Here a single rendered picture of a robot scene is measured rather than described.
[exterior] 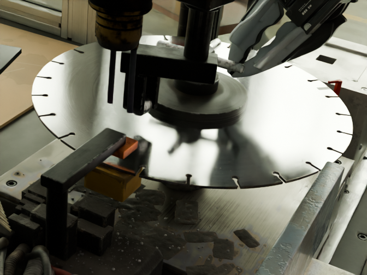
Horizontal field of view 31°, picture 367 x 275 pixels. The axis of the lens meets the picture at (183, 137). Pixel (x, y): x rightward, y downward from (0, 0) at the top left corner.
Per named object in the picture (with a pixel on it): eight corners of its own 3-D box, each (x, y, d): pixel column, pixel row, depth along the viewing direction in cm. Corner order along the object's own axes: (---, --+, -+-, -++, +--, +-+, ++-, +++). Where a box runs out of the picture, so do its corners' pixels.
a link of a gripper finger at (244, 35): (192, 58, 64) (255, -13, 60) (214, 51, 69) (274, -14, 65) (214, 81, 64) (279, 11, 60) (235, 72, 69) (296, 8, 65)
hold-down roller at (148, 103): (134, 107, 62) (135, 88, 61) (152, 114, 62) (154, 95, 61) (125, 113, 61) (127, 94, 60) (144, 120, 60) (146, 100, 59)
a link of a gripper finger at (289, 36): (214, 81, 64) (279, 11, 60) (234, 72, 69) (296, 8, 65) (236, 104, 63) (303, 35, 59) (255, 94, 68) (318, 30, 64)
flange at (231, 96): (137, 115, 64) (140, 92, 62) (143, 68, 73) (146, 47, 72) (251, 127, 64) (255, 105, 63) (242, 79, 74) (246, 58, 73)
